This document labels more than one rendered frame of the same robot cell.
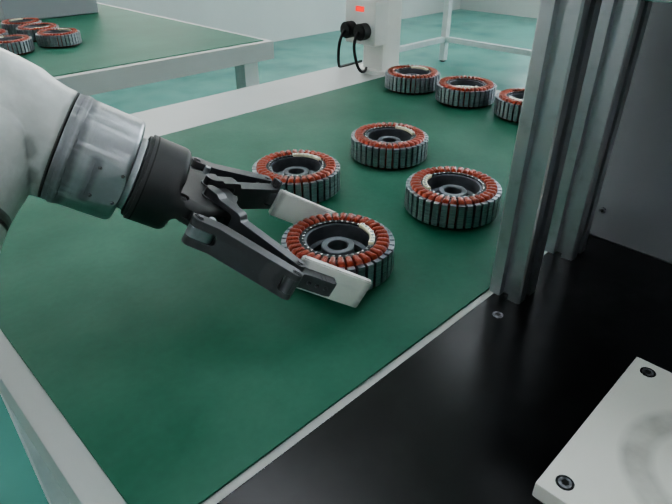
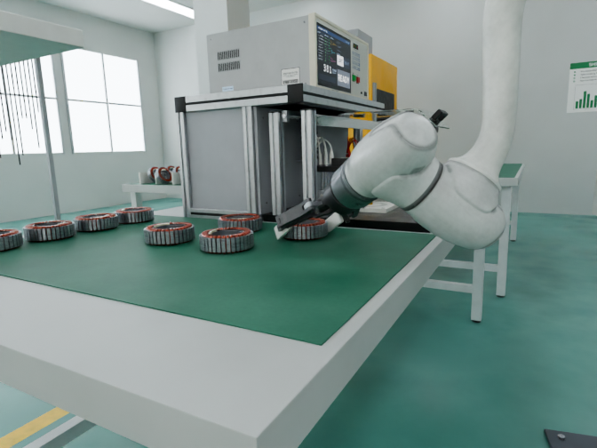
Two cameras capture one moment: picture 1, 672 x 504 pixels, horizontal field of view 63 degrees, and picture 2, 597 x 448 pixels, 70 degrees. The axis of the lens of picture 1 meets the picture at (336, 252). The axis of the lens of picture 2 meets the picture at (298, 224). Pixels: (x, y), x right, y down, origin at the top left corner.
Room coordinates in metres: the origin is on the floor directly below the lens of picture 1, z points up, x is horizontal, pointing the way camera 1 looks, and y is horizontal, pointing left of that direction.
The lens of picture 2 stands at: (0.76, 0.93, 0.95)
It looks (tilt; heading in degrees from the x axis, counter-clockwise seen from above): 10 degrees down; 254
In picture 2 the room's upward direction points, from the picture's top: 2 degrees counter-clockwise
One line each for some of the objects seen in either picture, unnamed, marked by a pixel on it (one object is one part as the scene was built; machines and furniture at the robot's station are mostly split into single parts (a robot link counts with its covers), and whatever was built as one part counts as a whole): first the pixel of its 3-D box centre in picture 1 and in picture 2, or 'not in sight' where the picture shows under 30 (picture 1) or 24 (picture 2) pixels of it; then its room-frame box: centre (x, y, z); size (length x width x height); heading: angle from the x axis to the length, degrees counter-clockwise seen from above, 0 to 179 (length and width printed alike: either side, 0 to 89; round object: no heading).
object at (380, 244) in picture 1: (337, 251); (303, 228); (0.47, 0.00, 0.77); 0.11 x 0.11 x 0.04
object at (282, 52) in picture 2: not in sight; (293, 70); (0.33, -0.54, 1.22); 0.44 x 0.39 x 0.20; 45
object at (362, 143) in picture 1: (389, 144); (170, 233); (0.77, -0.08, 0.77); 0.11 x 0.11 x 0.04
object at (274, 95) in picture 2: not in sight; (292, 108); (0.34, -0.53, 1.09); 0.68 x 0.44 x 0.05; 45
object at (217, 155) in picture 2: not in sight; (218, 165); (0.62, -0.36, 0.91); 0.28 x 0.03 x 0.32; 135
